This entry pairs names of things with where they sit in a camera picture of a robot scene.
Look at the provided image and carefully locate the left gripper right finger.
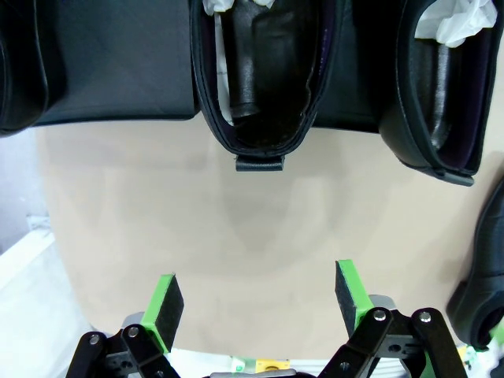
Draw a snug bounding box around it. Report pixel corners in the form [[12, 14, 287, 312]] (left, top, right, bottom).
[[322, 258, 470, 378]]

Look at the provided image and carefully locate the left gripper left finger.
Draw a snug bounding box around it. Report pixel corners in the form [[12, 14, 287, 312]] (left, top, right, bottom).
[[65, 271, 187, 378]]

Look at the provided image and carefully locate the black chunky leather shoe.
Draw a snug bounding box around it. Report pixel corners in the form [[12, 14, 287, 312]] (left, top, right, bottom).
[[0, 0, 50, 138], [446, 187, 504, 352]]

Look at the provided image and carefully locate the black pointed dress shoe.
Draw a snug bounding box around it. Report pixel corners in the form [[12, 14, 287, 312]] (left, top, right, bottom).
[[378, 0, 495, 188], [190, 0, 347, 173]]

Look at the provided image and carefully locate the white paper shoe stuffing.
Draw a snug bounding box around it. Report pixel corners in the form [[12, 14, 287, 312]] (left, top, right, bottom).
[[202, 0, 276, 17], [415, 0, 495, 48]]

